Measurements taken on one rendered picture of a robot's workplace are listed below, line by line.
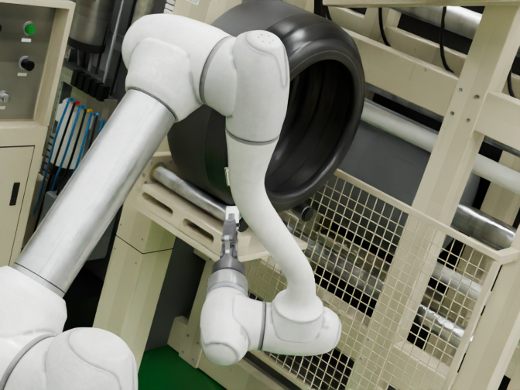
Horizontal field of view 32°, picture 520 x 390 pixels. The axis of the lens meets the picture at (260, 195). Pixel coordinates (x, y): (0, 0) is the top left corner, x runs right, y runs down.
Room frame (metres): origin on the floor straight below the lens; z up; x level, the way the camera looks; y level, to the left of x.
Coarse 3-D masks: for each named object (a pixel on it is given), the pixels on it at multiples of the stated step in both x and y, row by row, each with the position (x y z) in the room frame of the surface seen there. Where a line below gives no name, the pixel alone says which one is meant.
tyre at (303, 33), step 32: (256, 0) 2.43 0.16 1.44; (288, 32) 2.26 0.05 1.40; (320, 32) 2.32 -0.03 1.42; (320, 64) 2.64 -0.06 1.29; (352, 64) 2.43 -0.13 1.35; (320, 96) 2.66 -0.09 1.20; (352, 96) 2.49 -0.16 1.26; (192, 128) 2.21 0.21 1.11; (224, 128) 2.15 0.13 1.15; (288, 128) 2.68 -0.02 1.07; (320, 128) 2.63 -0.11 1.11; (352, 128) 2.51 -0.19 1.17; (192, 160) 2.24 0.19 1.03; (224, 160) 2.16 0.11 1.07; (288, 160) 2.61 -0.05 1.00; (320, 160) 2.57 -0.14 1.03; (224, 192) 2.22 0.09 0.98; (288, 192) 2.38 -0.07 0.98
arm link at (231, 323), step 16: (224, 288) 1.78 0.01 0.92; (208, 304) 1.74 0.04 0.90; (224, 304) 1.72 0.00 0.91; (240, 304) 1.73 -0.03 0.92; (256, 304) 1.74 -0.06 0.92; (208, 320) 1.70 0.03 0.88; (224, 320) 1.69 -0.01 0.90; (240, 320) 1.70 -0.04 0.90; (256, 320) 1.71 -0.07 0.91; (208, 336) 1.67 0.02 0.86; (224, 336) 1.66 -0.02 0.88; (240, 336) 1.67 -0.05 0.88; (256, 336) 1.70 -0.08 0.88; (208, 352) 1.66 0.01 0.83; (224, 352) 1.65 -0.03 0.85; (240, 352) 1.66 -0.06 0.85
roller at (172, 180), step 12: (156, 168) 2.43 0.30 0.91; (168, 180) 2.38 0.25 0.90; (180, 180) 2.37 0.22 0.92; (180, 192) 2.35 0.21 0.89; (192, 192) 2.33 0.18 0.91; (204, 192) 2.33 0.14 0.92; (204, 204) 2.30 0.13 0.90; (216, 204) 2.28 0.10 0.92; (216, 216) 2.27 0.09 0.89; (240, 216) 2.24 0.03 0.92; (240, 228) 2.22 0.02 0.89
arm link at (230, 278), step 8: (216, 272) 1.82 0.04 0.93; (224, 272) 1.82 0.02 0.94; (232, 272) 1.82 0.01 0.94; (240, 272) 1.83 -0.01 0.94; (208, 280) 1.83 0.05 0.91; (216, 280) 1.80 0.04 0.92; (224, 280) 1.80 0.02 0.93; (232, 280) 1.80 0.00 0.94; (240, 280) 1.81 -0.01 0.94; (208, 288) 1.80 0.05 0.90; (240, 288) 1.79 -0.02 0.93
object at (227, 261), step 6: (222, 258) 1.87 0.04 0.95; (228, 258) 1.86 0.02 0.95; (234, 258) 1.87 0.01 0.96; (216, 264) 1.86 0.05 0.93; (222, 264) 1.85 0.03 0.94; (228, 264) 1.85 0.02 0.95; (234, 264) 1.86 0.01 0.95; (240, 264) 1.87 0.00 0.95; (216, 270) 1.84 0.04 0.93; (240, 270) 1.85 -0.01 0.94
